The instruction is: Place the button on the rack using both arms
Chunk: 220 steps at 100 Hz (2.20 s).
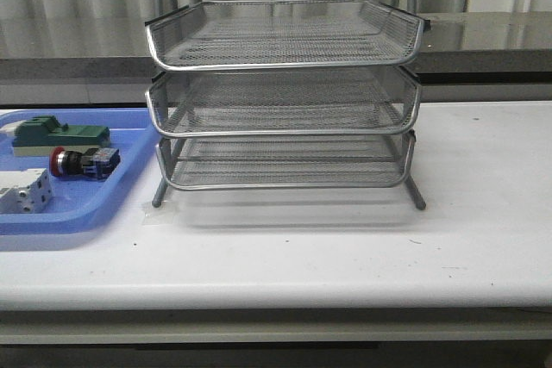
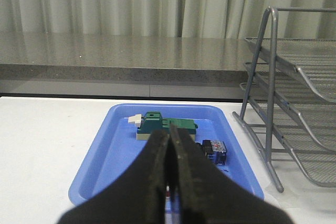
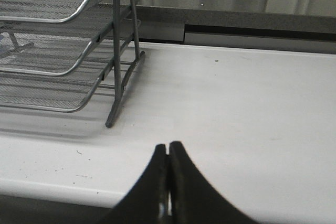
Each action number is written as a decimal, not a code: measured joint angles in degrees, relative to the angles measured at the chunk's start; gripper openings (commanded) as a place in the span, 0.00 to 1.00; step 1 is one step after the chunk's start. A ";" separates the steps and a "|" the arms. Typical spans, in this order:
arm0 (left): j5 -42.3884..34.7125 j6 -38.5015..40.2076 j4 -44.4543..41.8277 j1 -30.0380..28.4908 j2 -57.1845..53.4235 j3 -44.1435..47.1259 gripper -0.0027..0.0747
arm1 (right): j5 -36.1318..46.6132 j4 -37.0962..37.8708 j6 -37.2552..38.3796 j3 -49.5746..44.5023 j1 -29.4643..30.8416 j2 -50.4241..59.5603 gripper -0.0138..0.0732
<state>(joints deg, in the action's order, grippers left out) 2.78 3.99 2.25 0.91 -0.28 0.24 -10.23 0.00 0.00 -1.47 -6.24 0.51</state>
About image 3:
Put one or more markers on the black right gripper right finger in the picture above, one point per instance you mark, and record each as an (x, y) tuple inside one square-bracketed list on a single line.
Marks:
[(194, 199)]

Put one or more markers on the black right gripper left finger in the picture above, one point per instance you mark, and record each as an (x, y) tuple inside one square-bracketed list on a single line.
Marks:
[(146, 202)]

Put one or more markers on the grey stone counter ledge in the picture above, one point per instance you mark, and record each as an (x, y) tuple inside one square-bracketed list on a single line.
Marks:
[(313, 19)]

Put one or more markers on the grey wire mesh tray rack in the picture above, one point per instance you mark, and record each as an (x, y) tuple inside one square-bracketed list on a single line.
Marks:
[(56, 53)]

